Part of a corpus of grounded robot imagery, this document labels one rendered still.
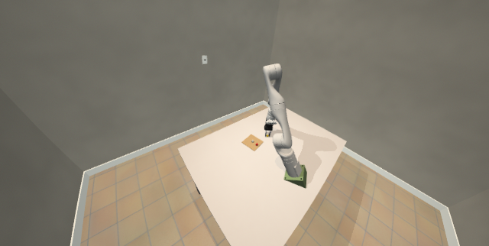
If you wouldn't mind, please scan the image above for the tan flat mat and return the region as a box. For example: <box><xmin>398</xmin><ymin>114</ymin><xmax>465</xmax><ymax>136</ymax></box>
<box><xmin>242</xmin><ymin>134</ymin><xmax>263</xmax><ymax>151</ymax></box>

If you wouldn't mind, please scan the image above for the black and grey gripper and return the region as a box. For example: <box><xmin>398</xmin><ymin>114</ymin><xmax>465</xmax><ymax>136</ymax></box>
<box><xmin>264</xmin><ymin>115</ymin><xmax>277</xmax><ymax>137</ymax></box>

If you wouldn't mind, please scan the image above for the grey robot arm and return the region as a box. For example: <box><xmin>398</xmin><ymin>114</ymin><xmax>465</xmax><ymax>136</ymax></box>
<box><xmin>263</xmin><ymin>63</ymin><xmax>302</xmax><ymax>177</ymax></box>

